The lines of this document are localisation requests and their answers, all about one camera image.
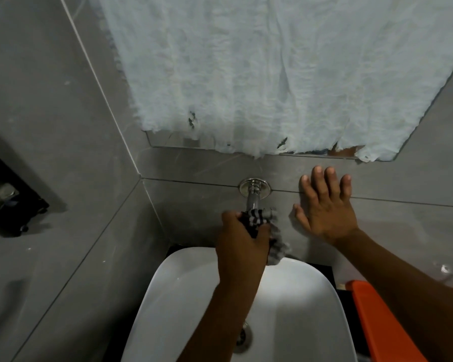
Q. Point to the striped grey cleaning cloth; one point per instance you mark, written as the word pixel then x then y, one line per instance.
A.
pixel 277 248

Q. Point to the person's right forearm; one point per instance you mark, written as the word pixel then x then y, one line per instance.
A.
pixel 404 290

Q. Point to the chrome wall faucet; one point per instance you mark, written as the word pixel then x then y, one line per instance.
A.
pixel 253 190

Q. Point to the person's left forearm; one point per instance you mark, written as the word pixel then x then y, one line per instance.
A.
pixel 219 324

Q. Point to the metal sink drain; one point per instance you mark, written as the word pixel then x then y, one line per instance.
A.
pixel 243 339

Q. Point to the person's right middle finger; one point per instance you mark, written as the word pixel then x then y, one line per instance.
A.
pixel 319 183

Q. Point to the person's left thumb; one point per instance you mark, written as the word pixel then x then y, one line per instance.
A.
pixel 264 237

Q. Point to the white ceramic sink basin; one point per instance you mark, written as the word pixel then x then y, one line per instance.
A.
pixel 298 316

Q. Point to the person's left hand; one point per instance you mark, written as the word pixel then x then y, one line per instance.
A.
pixel 239 256

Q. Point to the person's right little finger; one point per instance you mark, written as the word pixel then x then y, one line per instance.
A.
pixel 345 188

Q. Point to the orange plastic container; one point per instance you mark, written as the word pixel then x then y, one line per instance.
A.
pixel 381 327

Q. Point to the pale soap bar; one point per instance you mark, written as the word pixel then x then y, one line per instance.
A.
pixel 0 195

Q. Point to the wall mirror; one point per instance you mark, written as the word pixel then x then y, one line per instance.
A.
pixel 162 138

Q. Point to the person's right hand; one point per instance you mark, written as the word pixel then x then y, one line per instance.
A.
pixel 328 214

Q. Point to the person's right thumb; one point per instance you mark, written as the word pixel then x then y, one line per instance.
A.
pixel 302 219

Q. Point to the black wall soap holder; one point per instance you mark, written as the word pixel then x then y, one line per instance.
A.
pixel 20 211

